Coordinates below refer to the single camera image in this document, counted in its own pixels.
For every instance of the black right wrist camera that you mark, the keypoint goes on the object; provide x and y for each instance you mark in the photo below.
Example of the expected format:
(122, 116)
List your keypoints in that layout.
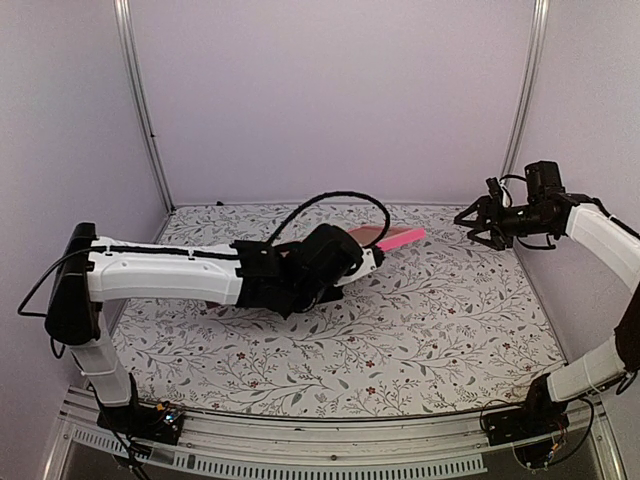
(498, 192)

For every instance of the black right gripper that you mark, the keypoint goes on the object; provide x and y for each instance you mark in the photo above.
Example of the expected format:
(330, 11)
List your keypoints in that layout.
(485, 207)

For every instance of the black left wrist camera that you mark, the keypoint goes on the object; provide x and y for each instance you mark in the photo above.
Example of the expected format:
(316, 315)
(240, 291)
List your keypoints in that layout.
(372, 259)

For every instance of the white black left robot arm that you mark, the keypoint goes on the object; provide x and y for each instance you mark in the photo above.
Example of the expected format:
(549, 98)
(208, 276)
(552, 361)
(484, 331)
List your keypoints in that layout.
(97, 269)

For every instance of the aluminium front table rail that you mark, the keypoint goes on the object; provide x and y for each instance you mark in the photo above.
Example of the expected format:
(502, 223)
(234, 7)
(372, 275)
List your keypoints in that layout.
(221, 445)

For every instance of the left aluminium corner post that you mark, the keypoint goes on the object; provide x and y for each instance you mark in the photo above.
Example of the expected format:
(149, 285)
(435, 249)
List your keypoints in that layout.
(126, 34)

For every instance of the right aluminium corner post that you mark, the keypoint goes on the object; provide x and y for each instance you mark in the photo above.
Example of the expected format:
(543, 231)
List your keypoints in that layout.
(533, 58)

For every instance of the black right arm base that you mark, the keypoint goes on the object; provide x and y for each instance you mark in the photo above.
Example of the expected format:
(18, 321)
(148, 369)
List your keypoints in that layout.
(544, 427)

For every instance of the aluminium corner post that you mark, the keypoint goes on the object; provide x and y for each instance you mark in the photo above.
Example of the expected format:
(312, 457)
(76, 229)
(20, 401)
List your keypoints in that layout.
(126, 34)
(533, 58)

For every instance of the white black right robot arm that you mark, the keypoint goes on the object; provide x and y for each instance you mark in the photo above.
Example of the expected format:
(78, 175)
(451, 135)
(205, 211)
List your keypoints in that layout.
(587, 276)

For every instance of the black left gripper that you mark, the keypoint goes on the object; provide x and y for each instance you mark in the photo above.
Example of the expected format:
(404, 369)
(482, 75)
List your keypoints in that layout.
(340, 294)

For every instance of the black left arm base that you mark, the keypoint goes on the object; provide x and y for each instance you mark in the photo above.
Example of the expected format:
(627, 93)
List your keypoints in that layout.
(161, 423)

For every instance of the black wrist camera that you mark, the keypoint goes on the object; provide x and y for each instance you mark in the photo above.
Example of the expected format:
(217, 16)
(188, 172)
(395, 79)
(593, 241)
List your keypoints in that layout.
(498, 192)
(372, 259)

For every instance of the pink wooden picture frame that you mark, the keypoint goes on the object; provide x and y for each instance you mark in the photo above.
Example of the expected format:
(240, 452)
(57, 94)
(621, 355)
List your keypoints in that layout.
(394, 238)

